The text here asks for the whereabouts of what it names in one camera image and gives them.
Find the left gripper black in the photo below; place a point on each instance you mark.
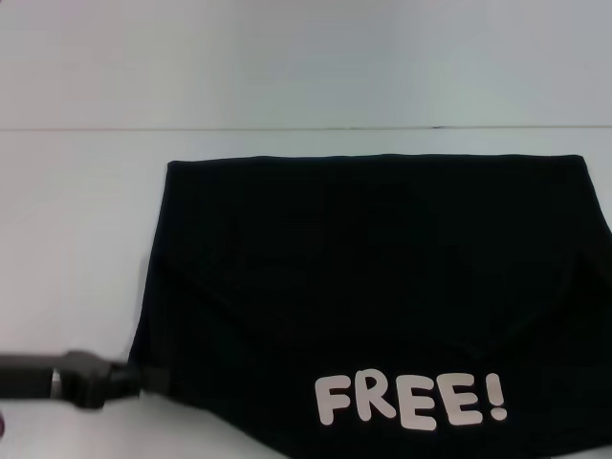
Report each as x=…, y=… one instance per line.
x=81, y=380

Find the black shirt with FREE print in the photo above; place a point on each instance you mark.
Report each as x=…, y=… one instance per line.
x=358, y=268

